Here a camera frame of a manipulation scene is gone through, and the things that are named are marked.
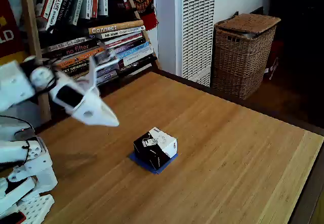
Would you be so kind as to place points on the black and white servo box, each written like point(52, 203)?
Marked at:
point(154, 148)

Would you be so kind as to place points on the blue tape square target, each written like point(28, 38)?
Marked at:
point(158, 171)

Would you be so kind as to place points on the pale blue softcover book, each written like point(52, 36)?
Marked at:
point(108, 77)

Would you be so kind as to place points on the black Rocket Science book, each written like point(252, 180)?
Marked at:
point(73, 68)

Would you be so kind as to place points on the orange flat book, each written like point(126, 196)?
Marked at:
point(76, 58)

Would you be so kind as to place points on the black large book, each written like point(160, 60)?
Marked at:
point(138, 64)

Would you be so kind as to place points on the black no filter book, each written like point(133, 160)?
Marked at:
point(76, 50)

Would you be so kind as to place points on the white book dark lettering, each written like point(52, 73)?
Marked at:
point(136, 58)

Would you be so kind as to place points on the white book script title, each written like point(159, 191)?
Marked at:
point(65, 44)

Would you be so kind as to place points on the light blue book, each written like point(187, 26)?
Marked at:
point(134, 51)

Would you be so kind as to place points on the dark purple book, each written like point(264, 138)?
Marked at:
point(129, 46)

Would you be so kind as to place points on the red and white book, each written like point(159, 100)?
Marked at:
point(124, 40)

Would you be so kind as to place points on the white Modern Romance book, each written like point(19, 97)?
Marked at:
point(121, 33)

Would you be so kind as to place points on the tan Connect book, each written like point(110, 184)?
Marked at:
point(114, 27)

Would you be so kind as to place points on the wooden ladder bookshelf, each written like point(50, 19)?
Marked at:
point(31, 32)

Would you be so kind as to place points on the red and yellow banner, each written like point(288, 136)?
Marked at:
point(7, 37)

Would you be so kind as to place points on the white Financial Life book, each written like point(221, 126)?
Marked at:
point(57, 9)

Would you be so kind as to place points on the dark Moral Animal book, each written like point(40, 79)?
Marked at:
point(66, 4)

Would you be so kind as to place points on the white book red spine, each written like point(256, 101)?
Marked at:
point(46, 1)

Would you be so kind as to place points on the white grilled heater unit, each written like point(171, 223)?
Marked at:
point(197, 32)

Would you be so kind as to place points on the black and red clamp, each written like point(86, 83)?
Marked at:
point(12, 219)

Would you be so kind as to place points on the brown wicker laundry basket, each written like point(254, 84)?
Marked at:
point(240, 57)

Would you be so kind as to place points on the white perforated base plate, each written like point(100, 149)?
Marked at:
point(35, 208)

